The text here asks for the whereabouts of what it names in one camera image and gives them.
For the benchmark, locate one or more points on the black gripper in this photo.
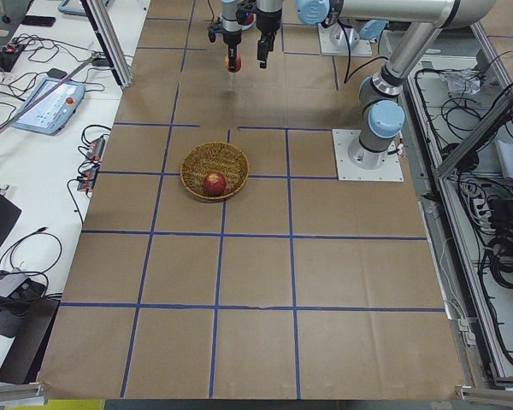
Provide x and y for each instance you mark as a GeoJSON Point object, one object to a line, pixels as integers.
{"type": "Point", "coordinates": [230, 38]}
{"type": "Point", "coordinates": [268, 26]}

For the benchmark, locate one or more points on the red apple being transferred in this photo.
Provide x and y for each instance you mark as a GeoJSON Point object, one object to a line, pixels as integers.
{"type": "Point", "coordinates": [237, 65]}

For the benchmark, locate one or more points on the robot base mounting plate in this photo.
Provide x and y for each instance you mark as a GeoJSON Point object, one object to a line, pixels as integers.
{"type": "Point", "coordinates": [389, 168]}

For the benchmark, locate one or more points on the woven wicker basket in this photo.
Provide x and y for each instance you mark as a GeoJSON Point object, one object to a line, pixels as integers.
{"type": "Point", "coordinates": [218, 158]}

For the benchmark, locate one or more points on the red apple in basket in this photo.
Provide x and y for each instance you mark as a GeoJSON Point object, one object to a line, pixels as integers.
{"type": "Point", "coordinates": [214, 184]}

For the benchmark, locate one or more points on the orange black usb hub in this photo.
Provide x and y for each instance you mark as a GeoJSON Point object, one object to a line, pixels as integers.
{"type": "Point", "coordinates": [95, 149]}

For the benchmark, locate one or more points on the teach pendant with screen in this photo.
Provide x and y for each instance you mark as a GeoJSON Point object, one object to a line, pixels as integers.
{"type": "Point", "coordinates": [51, 115]}

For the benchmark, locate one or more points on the black smartphone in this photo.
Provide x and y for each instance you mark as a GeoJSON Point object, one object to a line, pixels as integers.
{"type": "Point", "coordinates": [38, 20]}

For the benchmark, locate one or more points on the green tipped grabber stick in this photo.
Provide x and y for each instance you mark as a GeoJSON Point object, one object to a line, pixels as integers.
{"type": "Point", "coordinates": [22, 111]}

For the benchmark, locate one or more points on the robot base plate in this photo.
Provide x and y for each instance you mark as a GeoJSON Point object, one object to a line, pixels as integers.
{"type": "Point", "coordinates": [340, 41]}

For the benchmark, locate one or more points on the aluminium frame post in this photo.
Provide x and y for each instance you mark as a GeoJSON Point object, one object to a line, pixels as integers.
{"type": "Point", "coordinates": [103, 28]}

